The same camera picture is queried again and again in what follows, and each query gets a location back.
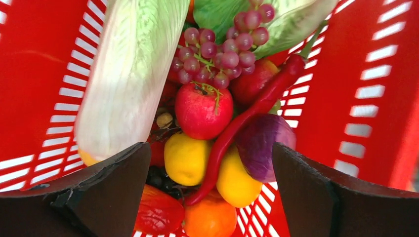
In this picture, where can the light green lettuce head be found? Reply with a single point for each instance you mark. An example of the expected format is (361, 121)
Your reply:
(286, 22)

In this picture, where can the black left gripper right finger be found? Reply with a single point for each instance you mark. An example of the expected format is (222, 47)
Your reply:
(319, 201)

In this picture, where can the red peach fruit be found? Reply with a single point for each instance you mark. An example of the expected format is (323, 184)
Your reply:
(246, 88)

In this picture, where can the orange yellow fruit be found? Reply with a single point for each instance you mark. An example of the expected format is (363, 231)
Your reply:
(87, 159)

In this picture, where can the yellow lemon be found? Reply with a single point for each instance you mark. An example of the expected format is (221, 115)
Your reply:
(234, 184)
(186, 159)

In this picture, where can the purple red cabbage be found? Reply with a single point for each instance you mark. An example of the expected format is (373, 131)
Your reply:
(255, 141)

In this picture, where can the pale green napa cabbage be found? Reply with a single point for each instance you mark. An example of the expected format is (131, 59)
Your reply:
(136, 49)

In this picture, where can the purple red grape bunch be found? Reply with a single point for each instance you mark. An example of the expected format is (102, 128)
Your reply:
(199, 59)

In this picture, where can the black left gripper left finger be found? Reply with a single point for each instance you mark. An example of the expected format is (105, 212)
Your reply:
(99, 201)

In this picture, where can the orange tangerine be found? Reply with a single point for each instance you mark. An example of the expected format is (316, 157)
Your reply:
(211, 217)

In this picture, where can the red apple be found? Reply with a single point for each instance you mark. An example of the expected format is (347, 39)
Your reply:
(203, 113)

